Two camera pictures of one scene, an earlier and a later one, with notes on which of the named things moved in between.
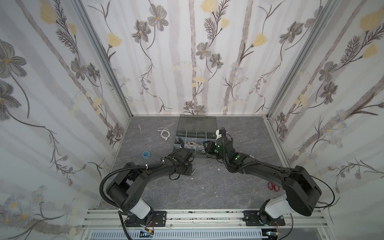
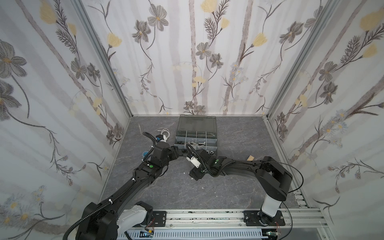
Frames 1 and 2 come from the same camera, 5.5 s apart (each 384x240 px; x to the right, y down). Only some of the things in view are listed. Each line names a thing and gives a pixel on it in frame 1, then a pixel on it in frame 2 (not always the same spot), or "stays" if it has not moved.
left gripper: x=184 y=154 to x=174 y=151
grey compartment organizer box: x=194 y=130 stays
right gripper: x=212 y=146 to x=197 y=172
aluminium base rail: x=207 y=220 stays
